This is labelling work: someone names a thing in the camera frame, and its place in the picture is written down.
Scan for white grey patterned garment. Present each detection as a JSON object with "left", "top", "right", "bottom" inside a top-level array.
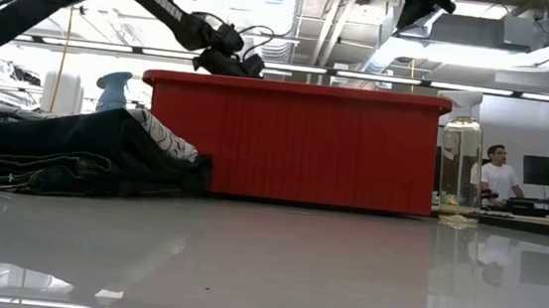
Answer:
[{"left": 122, "top": 106, "right": 205, "bottom": 165}]

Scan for blue denim jeans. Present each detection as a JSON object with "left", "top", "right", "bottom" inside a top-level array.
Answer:
[{"left": 0, "top": 96, "right": 219, "bottom": 211}]

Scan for red plastic laundry bin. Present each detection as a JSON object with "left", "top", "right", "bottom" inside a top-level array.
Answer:
[{"left": 132, "top": 67, "right": 455, "bottom": 220}]

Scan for long ceiling light strip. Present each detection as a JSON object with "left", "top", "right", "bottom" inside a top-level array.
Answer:
[{"left": 11, "top": 34, "right": 549, "bottom": 104}]

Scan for blue air freshener spray bottle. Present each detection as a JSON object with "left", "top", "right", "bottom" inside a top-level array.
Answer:
[{"left": 93, "top": 69, "right": 134, "bottom": 115}]

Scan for clear spray bottle white trigger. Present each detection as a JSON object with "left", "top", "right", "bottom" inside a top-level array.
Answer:
[{"left": 426, "top": 87, "right": 491, "bottom": 231}]

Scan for white cylindrical container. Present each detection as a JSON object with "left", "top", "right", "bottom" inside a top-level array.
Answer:
[{"left": 39, "top": 69, "right": 86, "bottom": 118}]

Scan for person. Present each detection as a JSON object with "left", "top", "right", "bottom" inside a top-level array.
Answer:
[{"left": 468, "top": 142, "right": 531, "bottom": 211}]

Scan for black computer monitor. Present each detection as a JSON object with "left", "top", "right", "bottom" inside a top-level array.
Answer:
[{"left": 520, "top": 154, "right": 549, "bottom": 188}]

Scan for black background desk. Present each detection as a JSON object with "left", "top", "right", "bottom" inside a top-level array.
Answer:
[{"left": 485, "top": 194, "right": 549, "bottom": 218}]

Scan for orange wooden desk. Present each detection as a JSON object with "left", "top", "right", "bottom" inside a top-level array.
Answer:
[{"left": 430, "top": 203, "right": 549, "bottom": 231}]

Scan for silver ribbed air duct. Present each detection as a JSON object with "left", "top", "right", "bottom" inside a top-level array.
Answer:
[
  {"left": 240, "top": 0, "right": 302, "bottom": 82},
  {"left": 343, "top": 0, "right": 467, "bottom": 102}
]

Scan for black camera cable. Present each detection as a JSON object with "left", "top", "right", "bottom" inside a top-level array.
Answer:
[{"left": 187, "top": 10, "right": 278, "bottom": 67}]

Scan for yellow hanging cord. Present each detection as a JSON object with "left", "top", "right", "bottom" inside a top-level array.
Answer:
[{"left": 47, "top": 3, "right": 76, "bottom": 115}]

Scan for black aluminium table frame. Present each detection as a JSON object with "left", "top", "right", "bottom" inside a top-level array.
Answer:
[{"left": 476, "top": 219, "right": 549, "bottom": 240}]

